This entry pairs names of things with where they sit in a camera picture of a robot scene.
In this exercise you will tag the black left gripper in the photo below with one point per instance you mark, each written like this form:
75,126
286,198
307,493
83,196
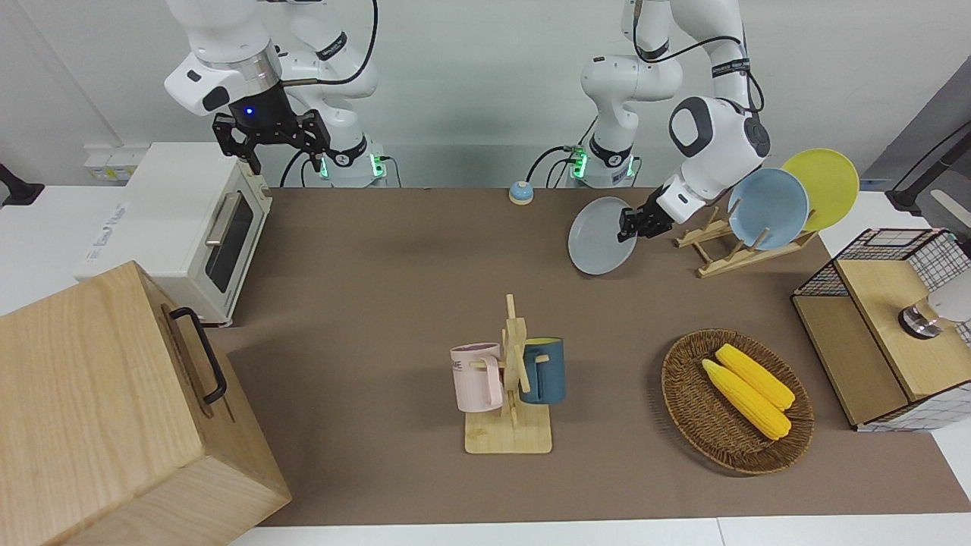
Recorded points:
652,220

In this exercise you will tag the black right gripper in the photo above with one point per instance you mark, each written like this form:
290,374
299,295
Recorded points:
262,114

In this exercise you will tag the gray plate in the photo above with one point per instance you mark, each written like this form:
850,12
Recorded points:
595,239

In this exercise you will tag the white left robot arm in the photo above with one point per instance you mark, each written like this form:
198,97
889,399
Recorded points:
721,152

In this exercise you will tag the wooden plate rack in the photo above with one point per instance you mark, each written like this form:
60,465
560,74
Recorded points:
721,262

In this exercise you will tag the light blue plate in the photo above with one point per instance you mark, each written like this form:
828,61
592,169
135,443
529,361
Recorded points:
766,208

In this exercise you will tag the yellow plate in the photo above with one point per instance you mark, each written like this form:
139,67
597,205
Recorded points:
831,182

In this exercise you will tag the blue service bell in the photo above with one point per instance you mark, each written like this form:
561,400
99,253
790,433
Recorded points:
520,194

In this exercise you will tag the white toaster oven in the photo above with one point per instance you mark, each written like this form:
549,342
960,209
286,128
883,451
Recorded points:
167,220

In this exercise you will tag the dark blue mug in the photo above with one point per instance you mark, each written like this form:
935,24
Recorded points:
546,375

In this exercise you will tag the brown wicker basket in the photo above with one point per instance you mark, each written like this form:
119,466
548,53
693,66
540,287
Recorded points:
698,409

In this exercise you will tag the brown table mat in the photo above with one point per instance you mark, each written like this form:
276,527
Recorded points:
379,303

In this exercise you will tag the yellow corn cob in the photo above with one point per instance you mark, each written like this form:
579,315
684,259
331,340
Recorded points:
758,375
747,402

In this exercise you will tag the pink mug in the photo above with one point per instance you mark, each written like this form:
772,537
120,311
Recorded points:
474,379

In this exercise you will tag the wooden mug tree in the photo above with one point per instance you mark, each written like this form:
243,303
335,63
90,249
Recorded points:
508,436

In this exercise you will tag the wooden drawer cabinet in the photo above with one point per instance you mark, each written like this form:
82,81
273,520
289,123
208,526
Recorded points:
98,425

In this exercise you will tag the black camera stand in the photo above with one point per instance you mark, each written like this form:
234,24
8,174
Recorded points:
19,189
922,174

